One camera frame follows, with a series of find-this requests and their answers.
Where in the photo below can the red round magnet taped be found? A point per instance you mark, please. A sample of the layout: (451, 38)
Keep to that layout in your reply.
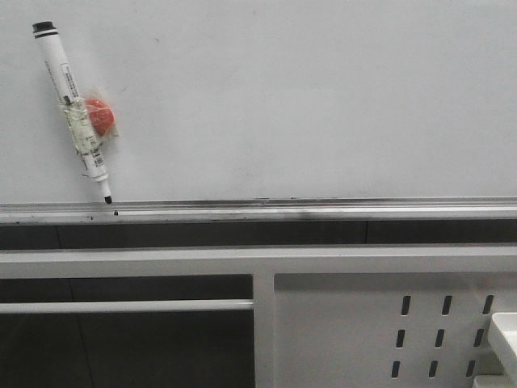
(101, 115)

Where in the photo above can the white whiteboard marker pen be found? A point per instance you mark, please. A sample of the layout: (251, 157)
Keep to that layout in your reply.
(73, 105)

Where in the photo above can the large white whiteboard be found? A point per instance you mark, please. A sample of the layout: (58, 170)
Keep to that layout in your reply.
(237, 100)

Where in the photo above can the white metal pegboard frame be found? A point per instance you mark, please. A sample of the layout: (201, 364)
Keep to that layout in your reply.
(253, 317)

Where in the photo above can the aluminium whiteboard tray rail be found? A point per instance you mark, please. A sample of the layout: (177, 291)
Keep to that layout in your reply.
(258, 210)

